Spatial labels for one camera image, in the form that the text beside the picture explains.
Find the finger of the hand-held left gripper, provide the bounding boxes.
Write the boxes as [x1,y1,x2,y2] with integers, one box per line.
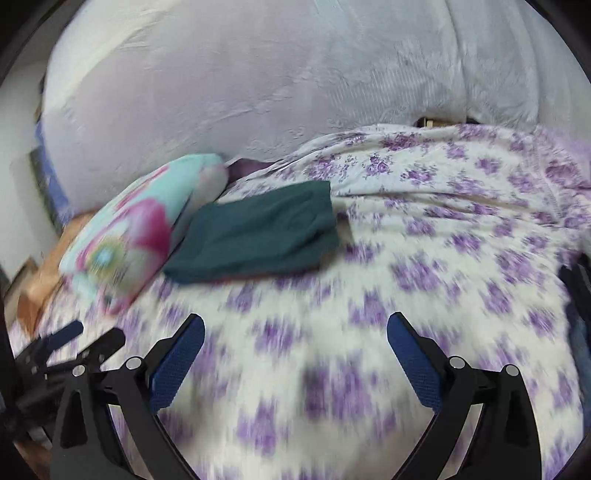
[74,329,126,367]
[16,320,85,365]

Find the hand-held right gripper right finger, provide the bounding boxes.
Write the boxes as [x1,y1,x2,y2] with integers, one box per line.
[387,312,542,480]

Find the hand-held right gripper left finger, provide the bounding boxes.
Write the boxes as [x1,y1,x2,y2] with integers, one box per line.
[50,313,206,480]

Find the dark green pants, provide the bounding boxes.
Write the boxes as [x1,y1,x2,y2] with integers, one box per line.
[163,180,340,284]

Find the orange cloth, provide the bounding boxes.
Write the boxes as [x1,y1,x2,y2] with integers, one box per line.
[18,217,88,337]

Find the colourful floral pillow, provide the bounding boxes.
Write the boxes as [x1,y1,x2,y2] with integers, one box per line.
[59,154,229,317]

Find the purple floral bedsheet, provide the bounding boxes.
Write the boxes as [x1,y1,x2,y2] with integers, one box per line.
[9,124,591,480]

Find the dark navy cloth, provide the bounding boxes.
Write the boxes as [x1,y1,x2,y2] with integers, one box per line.
[558,263,591,370]

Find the dark purple cloth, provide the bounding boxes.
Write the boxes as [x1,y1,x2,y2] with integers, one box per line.
[226,157,273,183]

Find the white textured cover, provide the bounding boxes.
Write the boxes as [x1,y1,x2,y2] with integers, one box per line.
[34,0,568,222]

